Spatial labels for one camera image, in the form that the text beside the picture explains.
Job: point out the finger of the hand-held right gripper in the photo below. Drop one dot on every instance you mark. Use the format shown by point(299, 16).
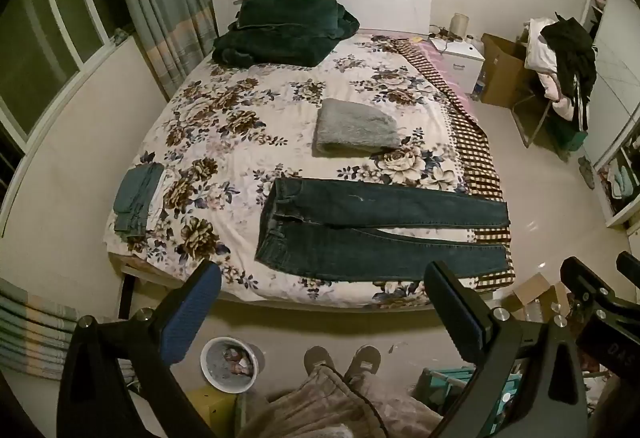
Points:
point(631, 268)
point(587, 285)

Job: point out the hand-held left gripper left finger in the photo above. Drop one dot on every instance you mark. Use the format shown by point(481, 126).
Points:
point(187, 313)

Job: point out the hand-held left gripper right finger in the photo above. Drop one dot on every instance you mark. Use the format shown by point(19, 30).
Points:
point(457, 318)

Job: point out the dark blue jeans pants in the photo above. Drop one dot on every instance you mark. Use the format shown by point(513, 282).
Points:
point(350, 208)

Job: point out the person's right forearm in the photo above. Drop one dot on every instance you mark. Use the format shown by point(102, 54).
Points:
point(612, 408)

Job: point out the small open cardboard box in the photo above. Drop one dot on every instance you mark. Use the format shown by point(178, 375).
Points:
point(530, 293)

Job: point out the teal and white chair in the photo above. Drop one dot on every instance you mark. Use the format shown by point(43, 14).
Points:
point(450, 378)

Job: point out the white bucket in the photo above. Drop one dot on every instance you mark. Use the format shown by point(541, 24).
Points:
point(232, 363)

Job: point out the yellow box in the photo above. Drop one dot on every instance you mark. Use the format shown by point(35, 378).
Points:
point(210, 408)

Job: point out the grey slipper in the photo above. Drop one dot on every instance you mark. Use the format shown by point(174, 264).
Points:
point(320, 360)
point(362, 363)

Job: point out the dark slipper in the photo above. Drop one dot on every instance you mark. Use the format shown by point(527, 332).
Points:
point(587, 170)

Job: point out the folded teal jeans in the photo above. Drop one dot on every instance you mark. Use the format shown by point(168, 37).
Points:
point(135, 198)

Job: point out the green storage box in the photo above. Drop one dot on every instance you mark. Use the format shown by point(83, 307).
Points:
point(572, 135)

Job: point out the green striped curtain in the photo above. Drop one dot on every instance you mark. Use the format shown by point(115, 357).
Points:
point(35, 333)
point(160, 8)

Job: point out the brown plaid blanket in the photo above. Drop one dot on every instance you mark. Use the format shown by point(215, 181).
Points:
point(480, 158)

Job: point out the person's legs and slippers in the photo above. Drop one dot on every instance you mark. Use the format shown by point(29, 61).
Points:
point(320, 408)

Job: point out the folding chair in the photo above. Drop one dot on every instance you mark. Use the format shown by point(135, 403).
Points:
point(537, 123)

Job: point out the white wardrobe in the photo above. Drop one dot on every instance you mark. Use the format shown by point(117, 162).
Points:
point(617, 83)

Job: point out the bed with floral bedsheet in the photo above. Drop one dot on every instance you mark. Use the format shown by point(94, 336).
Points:
point(240, 118)

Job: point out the black garment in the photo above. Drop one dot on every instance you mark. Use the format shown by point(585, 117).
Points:
point(570, 53)

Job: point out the plastic water bottle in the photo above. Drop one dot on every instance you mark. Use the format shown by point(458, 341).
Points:
point(479, 85)

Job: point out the large cardboard box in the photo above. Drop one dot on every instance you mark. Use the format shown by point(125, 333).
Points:
point(505, 73)

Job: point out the pile of white pink clothes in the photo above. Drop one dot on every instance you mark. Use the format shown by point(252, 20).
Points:
point(542, 53)

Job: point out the pink sheet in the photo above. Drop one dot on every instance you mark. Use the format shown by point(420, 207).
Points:
point(450, 73)

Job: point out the white nightstand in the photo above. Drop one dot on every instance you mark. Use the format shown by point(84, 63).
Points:
point(462, 63)

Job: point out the cream cylindrical lamp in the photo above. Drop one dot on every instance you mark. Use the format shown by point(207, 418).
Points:
point(458, 25)

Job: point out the dark green blanket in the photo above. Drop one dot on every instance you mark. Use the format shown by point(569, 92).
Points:
point(280, 28)

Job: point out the white headboard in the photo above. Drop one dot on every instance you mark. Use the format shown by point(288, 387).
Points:
point(380, 8)

